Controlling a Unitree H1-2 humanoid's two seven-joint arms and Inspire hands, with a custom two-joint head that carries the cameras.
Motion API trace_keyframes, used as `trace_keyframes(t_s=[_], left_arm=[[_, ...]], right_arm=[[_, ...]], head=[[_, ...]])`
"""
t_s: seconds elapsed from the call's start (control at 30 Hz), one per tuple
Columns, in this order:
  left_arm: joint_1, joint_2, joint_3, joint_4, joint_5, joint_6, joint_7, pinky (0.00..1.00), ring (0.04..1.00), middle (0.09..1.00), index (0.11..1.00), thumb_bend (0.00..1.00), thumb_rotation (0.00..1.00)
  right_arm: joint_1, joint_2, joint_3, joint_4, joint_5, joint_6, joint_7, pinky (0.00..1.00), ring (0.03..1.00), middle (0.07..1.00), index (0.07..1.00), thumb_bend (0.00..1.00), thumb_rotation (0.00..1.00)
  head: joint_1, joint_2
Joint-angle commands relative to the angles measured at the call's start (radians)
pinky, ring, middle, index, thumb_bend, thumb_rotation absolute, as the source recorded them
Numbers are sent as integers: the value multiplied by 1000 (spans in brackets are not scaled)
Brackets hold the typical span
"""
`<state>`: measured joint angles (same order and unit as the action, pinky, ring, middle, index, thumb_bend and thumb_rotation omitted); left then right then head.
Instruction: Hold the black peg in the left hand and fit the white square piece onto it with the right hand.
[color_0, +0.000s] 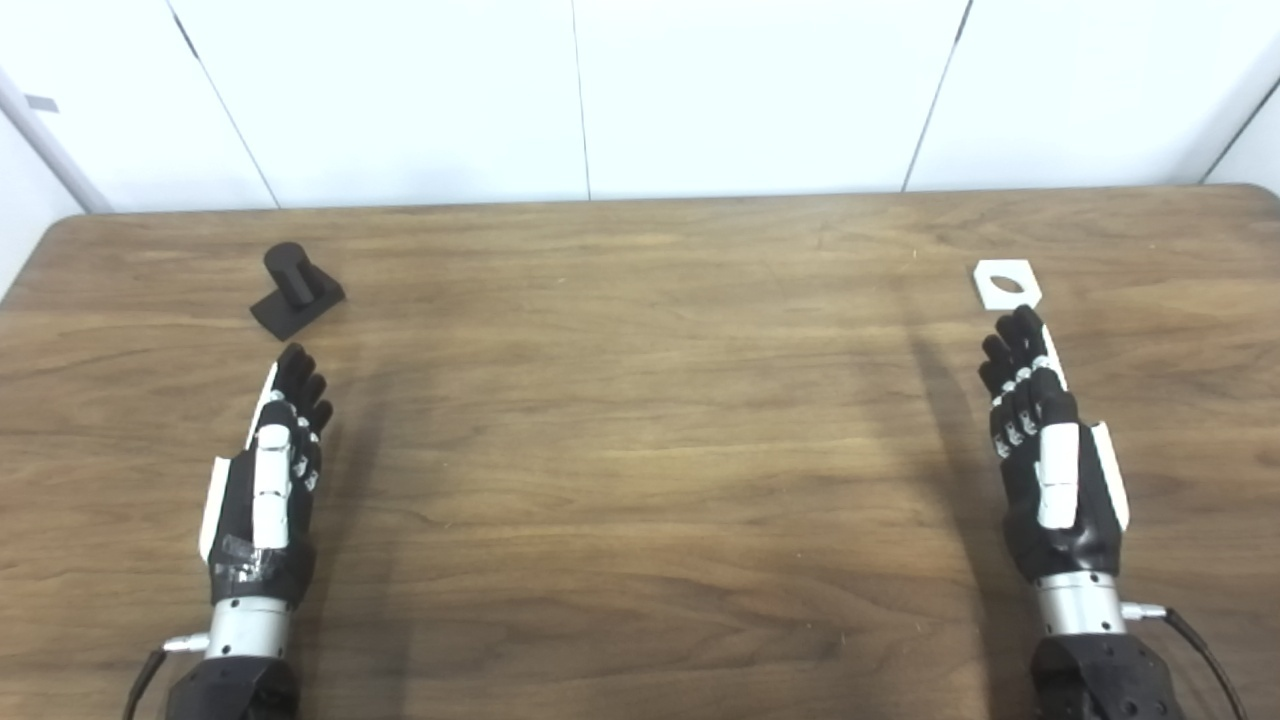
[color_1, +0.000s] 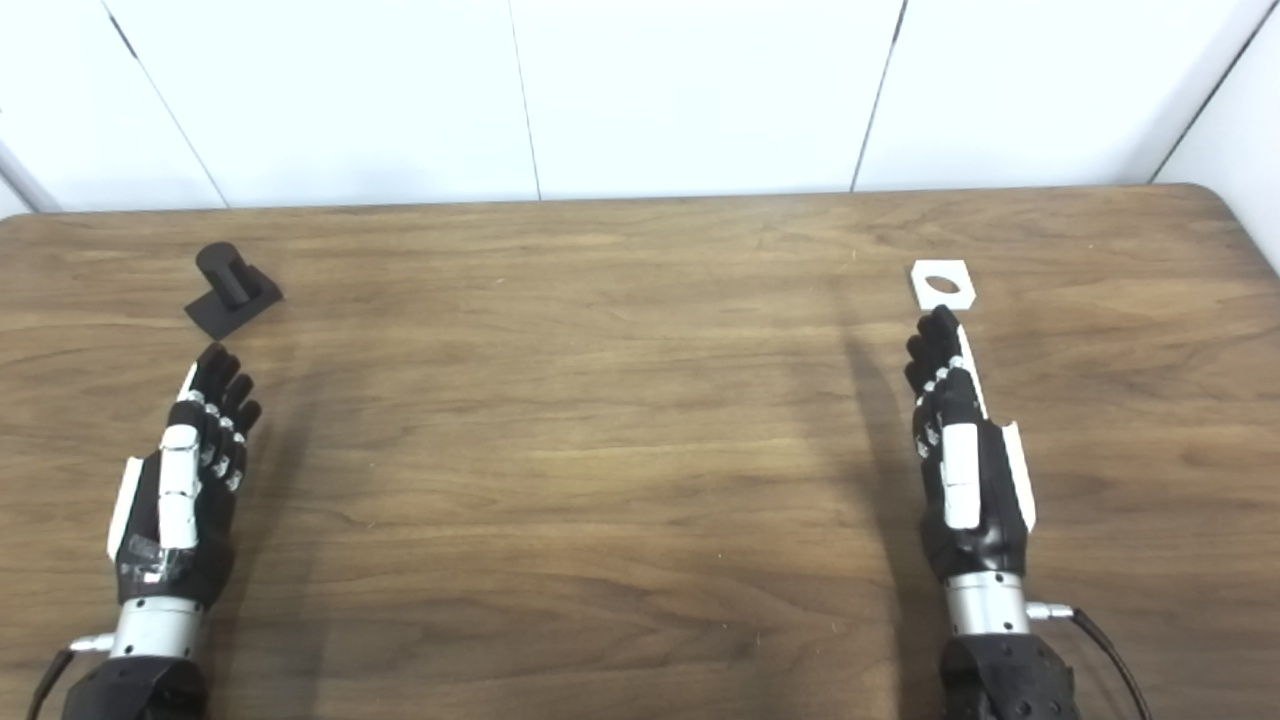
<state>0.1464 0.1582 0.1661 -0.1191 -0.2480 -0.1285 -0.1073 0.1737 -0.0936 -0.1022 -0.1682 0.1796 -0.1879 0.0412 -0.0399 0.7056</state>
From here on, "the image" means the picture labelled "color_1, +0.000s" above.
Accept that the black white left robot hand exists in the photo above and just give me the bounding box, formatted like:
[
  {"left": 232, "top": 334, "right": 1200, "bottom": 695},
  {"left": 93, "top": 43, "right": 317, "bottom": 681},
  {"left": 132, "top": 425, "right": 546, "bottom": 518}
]
[{"left": 107, "top": 343, "right": 264, "bottom": 608}]

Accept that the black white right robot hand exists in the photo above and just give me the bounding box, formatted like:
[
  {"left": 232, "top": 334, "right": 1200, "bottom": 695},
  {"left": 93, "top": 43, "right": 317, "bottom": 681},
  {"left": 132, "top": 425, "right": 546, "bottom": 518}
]
[{"left": 903, "top": 305, "right": 1038, "bottom": 583}]

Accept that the black peg with square base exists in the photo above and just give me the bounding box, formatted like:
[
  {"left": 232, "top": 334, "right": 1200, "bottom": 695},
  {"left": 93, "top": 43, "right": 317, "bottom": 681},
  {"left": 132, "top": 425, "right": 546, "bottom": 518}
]
[{"left": 184, "top": 242, "right": 284, "bottom": 340}]

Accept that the white square piece with hole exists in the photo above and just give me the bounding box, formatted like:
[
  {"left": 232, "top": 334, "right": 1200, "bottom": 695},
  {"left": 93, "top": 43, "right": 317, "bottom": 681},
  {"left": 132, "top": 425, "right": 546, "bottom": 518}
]
[{"left": 910, "top": 260, "right": 977, "bottom": 309}]

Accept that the grey corner pole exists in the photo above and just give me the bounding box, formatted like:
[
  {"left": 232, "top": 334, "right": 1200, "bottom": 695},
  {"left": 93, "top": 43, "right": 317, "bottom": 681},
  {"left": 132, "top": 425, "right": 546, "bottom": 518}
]
[{"left": 0, "top": 140, "right": 61, "bottom": 213}]

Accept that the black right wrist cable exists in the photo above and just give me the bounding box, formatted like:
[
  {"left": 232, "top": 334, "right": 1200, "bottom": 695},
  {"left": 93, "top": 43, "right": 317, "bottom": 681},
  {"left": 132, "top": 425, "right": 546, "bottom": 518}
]
[{"left": 1028, "top": 602, "right": 1151, "bottom": 720}]

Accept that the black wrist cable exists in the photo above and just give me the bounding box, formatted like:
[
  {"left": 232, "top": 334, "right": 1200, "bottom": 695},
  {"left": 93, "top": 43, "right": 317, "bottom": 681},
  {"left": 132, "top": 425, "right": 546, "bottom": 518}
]
[
  {"left": 25, "top": 632, "right": 116, "bottom": 720},
  {"left": 1028, "top": 602, "right": 1151, "bottom": 720}
]

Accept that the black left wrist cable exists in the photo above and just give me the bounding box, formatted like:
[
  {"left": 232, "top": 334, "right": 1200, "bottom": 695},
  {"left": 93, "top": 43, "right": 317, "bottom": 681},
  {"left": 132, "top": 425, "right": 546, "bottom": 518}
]
[{"left": 25, "top": 632, "right": 116, "bottom": 720}]

